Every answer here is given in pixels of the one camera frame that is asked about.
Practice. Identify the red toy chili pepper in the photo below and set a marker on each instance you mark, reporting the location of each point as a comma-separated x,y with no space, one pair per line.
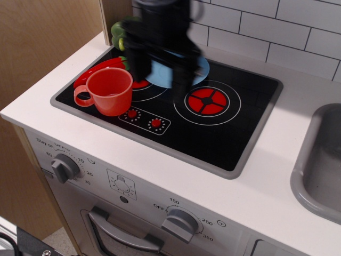
117,62

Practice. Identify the grey oven door handle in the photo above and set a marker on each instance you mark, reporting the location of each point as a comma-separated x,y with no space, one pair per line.
148,244

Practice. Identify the grey toy sink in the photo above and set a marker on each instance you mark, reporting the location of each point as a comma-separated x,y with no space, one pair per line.
315,179

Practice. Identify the grey temperature knob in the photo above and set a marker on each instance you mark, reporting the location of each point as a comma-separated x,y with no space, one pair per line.
180,224

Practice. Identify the black toy stovetop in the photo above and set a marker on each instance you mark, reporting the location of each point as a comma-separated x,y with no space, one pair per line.
214,127

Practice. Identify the grey timer knob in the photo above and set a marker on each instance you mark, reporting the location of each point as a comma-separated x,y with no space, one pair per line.
64,168

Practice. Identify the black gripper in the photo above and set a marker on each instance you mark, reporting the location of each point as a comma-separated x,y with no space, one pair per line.
162,35

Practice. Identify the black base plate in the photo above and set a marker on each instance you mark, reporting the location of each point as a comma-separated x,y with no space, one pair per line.
23,243

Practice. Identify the blue plastic plate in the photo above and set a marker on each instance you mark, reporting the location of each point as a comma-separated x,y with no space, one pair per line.
161,75

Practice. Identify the green toy bell pepper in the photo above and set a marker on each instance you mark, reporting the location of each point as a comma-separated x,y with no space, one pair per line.
118,32

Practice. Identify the red plastic cup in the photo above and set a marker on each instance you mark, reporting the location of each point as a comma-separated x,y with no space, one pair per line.
108,89

